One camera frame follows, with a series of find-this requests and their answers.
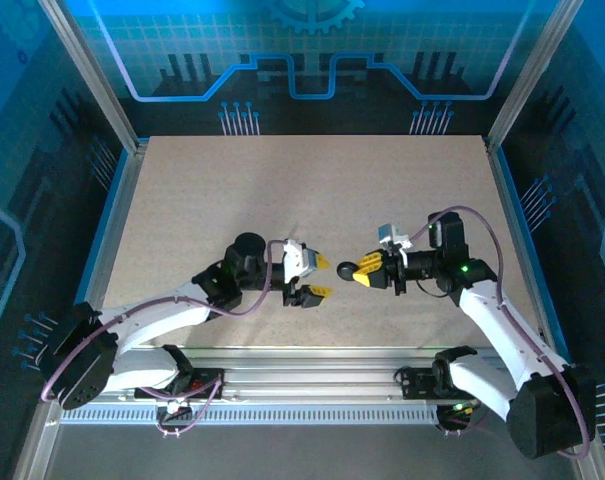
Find aluminium mounting beam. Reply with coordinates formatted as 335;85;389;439
46;344;583;406

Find small board with LEDs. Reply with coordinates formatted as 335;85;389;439
436;399;483;432

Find small white connector plug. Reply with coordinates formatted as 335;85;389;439
164;394;193;416

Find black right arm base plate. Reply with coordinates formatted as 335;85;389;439
399;367;493;401

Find aluminium table side rail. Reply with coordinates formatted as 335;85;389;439
56;139;151;364
483;135;568;364

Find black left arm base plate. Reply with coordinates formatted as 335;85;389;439
134;367;228;401

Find slotted grey cable duct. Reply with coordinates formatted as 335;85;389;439
59;405;446;427

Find aluminium frame post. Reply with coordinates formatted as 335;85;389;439
571;439;605;480
35;0;148;154
485;0;587;151
11;394;66;480

